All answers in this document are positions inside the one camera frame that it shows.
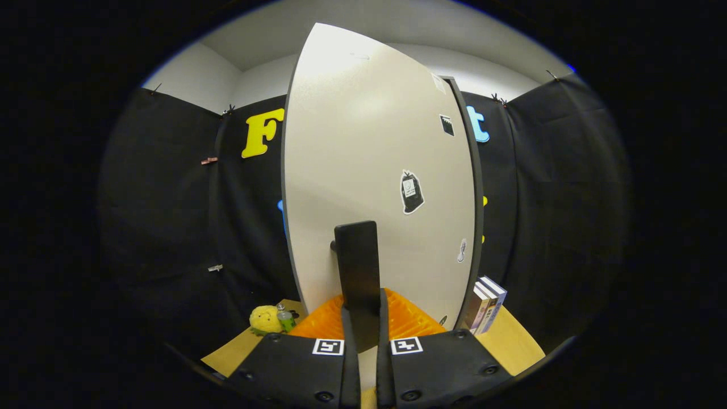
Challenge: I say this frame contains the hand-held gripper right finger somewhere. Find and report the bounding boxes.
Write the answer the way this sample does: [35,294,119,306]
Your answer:
[375,287,515,409]

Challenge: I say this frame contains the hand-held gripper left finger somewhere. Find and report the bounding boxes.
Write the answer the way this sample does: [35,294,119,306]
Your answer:
[224,293,361,409]

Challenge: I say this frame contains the dark grey shoe cabinet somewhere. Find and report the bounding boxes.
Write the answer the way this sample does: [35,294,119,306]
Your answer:
[440,76,485,330]

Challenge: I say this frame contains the beige shoe cabinet door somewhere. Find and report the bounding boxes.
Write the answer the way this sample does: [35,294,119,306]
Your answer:
[282,23,477,353]

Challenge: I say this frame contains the green label bottle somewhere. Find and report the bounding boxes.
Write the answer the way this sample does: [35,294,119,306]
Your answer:
[276,303,297,332]

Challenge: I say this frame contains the yellow plush toy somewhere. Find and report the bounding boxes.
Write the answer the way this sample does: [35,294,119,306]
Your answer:
[249,305,283,336]

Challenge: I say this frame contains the white spine book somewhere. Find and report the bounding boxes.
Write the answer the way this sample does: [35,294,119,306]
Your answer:
[463,286,490,333]

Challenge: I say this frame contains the brown spine book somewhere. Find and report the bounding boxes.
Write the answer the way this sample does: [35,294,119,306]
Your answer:
[474,281,499,335]

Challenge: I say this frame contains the grey blue spine book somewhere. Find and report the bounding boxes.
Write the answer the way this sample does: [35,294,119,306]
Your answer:
[479,276,508,335]

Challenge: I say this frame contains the black backdrop cloth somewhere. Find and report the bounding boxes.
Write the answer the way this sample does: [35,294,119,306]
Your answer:
[99,71,632,364]

